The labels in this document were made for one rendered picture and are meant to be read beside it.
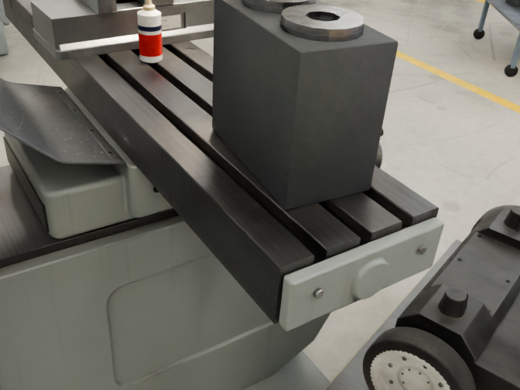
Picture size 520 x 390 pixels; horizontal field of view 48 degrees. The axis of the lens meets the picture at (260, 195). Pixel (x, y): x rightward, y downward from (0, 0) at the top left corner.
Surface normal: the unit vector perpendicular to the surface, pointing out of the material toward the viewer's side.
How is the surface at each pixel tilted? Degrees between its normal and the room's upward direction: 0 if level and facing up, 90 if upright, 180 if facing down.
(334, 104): 90
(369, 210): 0
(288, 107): 90
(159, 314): 90
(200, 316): 90
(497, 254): 0
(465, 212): 0
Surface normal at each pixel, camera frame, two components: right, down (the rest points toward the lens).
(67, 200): 0.54, 0.49
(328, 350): 0.06, -0.84
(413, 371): -0.62, 0.40
